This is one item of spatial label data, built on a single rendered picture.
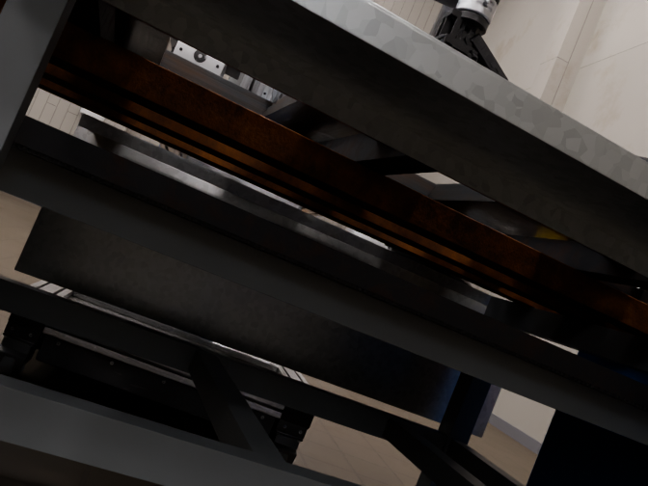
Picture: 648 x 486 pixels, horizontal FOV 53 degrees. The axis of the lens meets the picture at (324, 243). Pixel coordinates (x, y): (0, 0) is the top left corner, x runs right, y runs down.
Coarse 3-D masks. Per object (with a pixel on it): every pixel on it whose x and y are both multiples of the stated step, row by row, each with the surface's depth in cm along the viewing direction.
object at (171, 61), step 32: (128, 32) 117; (160, 32) 108; (160, 64) 137; (192, 64) 140; (224, 96) 141; (256, 96) 145; (288, 96) 128; (288, 128) 142; (320, 128) 130; (352, 128) 119; (448, 192) 151; (512, 224) 145
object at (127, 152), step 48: (96, 144) 148; (48, 240) 146; (96, 240) 149; (336, 240) 167; (96, 288) 150; (144, 288) 153; (192, 288) 157; (240, 288) 161; (432, 288) 177; (240, 336) 161; (288, 336) 165; (336, 336) 169; (336, 384) 170; (384, 384) 175; (432, 384) 179; (480, 432) 185
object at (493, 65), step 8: (472, 40) 127; (480, 40) 127; (480, 48) 127; (488, 48) 128; (480, 56) 128; (488, 56) 128; (480, 64) 129; (488, 64) 128; (496, 64) 128; (496, 72) 129
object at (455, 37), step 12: (456, 12) 126; (468, 12) 125; (444, 24) 127; (456, 24) 126; (468, 24) 127; (480, 24) 126; (444, 36) 124; (456, 36) 126; (468, 36) 127; (456, 48) 124; (468, 48) 125
